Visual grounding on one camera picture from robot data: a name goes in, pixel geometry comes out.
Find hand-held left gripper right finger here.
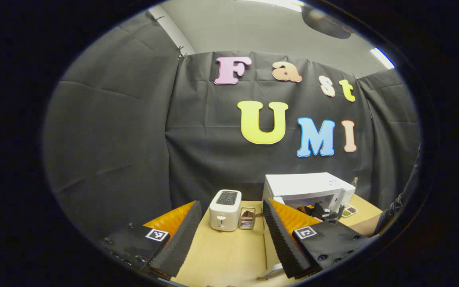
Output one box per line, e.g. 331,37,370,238
262,198,373,279

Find dark blurry object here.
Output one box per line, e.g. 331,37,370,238
301,6,353,40

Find white microwave oven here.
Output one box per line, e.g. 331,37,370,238
255,172,357,281

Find wire utensil basket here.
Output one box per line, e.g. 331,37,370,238
239,207,256,230

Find long ceiling light panel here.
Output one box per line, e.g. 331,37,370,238
233,0,306,12

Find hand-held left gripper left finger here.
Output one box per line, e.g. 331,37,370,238
96,200,203,279

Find small ceiling light panel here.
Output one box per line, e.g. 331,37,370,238
370,47,396,69

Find black backdrop cloth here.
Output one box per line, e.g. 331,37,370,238
42,11,421,244

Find white toaster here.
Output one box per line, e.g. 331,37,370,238
209,189,242,232

